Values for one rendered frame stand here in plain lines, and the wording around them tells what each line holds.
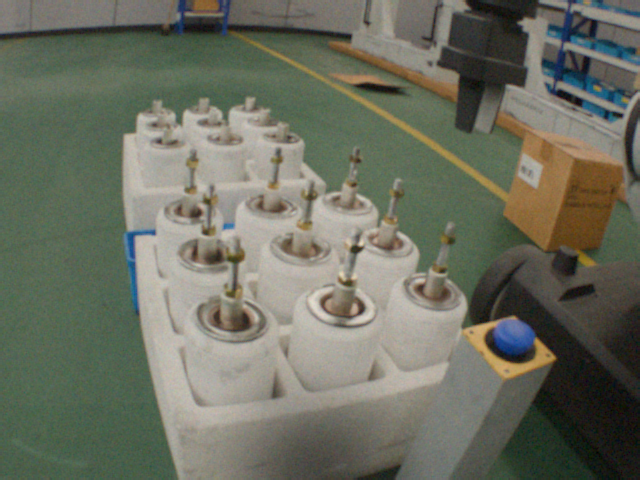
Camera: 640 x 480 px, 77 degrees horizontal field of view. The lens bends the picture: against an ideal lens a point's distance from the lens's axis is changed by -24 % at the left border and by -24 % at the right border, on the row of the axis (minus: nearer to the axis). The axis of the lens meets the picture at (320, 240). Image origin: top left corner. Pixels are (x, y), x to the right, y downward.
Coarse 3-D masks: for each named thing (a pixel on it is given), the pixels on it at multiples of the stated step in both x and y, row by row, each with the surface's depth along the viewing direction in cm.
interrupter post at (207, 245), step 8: (200, 232) 57; (216, 232) 58; (200, 240) 57; (208, 240) 56; (216, 240) 57; (200, 248) 57; (208, 248) 57; (216, 248) 58; (200, 256) 58; (208, 256) 57
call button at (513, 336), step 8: (504, 320) 41; (512, 320) 41; (496, 328) 40; (504, 328) 40; (512, 328) 40; (520, 328) 40; (528, 328) 40; (496, 336) 39; (504, 336) 39; (512, 336) 39; (520, 336) 39; (528, 336) 39; (496, 344) 40; (504, 344) 39; (512, 344) 38; (520, 344) 38; (528, 344) 38; (512, 352) 39; (520, 352) 39
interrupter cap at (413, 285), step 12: (408, 276) 60; (420, 276) 61; (408, 288) 58; (420, 288) 59; (444, 288) 59; (456, 288) 59; (420, 300) 56; (432, 300) 57; (444, 300) 57; (456, 300) 57
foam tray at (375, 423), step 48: (144, 240) 73; (144, 288) 63; (144, 336) 75; (288, 336) 60; (288, 384) 52; (384, 384) 54; (432, 384) 55; (192, 432) 44; (240, 432) 47; (288, 432) 49; (336, 432) 53; (384, 432) 57
